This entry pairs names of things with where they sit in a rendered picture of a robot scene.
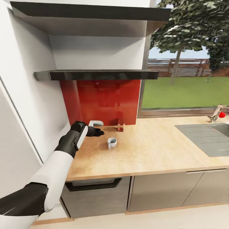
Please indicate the drop in sink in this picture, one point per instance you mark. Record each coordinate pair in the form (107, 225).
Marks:
(212, 139)

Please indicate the cabinet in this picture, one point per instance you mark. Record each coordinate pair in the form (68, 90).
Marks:
(172, 190)

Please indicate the countertop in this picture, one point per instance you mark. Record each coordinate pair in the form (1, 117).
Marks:
(152, 146)

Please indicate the coffee cup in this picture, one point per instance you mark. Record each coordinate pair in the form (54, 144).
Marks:
(112, 142)

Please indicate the fridge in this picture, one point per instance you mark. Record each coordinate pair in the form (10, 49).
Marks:
(33, 114)

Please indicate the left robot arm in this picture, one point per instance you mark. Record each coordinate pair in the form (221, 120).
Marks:
(42, 191)

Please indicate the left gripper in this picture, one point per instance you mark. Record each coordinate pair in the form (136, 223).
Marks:
(96, 132)

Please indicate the fixed window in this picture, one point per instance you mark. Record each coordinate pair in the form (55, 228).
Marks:
(191, 54)

